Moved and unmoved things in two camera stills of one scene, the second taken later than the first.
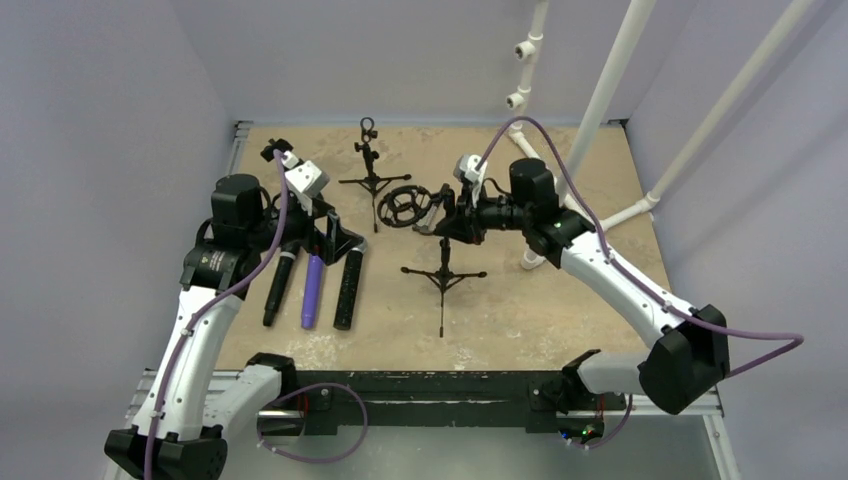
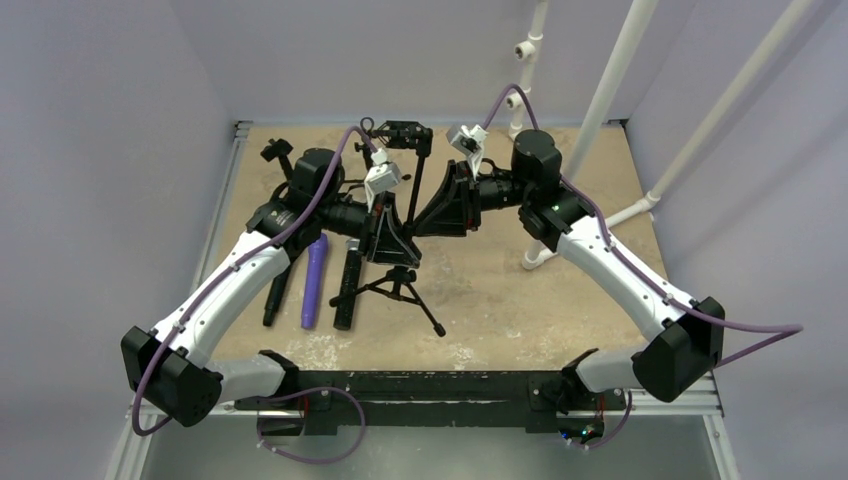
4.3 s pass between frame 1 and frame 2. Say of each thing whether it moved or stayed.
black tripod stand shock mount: moved
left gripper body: moved
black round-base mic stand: stayed
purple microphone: stayed
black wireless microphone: stayed
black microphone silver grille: stayed
